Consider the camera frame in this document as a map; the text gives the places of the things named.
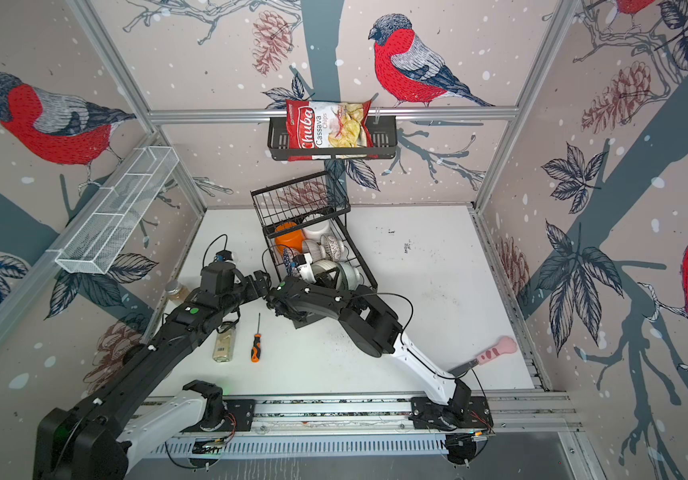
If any blue patterned bowl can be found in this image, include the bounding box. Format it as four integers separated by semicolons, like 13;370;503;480
282;247;299;277

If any orange plastic bowl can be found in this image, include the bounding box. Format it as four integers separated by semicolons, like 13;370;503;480
274;221;305;252

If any cream ceramic bowl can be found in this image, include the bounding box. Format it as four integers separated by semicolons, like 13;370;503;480
299;260;346;288

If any white patterned bowl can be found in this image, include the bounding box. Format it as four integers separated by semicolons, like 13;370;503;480
319;235;350;262

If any white ceramic bowl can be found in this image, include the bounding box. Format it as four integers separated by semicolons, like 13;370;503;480
302;214;331;242

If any light green ceramic bowl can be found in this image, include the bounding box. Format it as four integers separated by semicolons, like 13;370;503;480
337;262;364;290

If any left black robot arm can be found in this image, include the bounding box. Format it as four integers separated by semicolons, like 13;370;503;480
32;261;271;479

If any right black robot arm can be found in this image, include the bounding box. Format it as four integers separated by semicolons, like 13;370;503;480
267;276;471;421

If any small clear bottle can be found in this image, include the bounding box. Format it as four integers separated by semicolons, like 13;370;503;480
212;322;236;363

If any glass jar with lid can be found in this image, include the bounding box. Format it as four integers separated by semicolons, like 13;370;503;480
165;279;190;305

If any red cassava chips bag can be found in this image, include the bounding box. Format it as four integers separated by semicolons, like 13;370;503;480
286;100;373;150

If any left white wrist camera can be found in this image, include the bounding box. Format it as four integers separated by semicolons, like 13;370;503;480
213;249;235;263

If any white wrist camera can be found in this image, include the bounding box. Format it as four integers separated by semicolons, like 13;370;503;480
213;249;235;263
292;254;314;278

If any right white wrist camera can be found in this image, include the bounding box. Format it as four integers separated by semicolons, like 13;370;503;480
292;254;314;278

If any orange handled screwdriver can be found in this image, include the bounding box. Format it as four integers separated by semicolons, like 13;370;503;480
251;314;262;363

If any black wire dish rack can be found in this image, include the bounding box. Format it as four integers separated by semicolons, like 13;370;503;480
251;171;378;292

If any white mesh wall shelf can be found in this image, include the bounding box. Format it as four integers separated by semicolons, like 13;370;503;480
55;146;179;274

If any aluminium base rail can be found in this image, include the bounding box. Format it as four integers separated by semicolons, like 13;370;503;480
147;390;581;466

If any black wall basket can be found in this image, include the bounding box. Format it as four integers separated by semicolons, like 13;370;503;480
267;116;397;161

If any pink handled brush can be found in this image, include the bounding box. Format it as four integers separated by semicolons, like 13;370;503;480
448;336;519;378

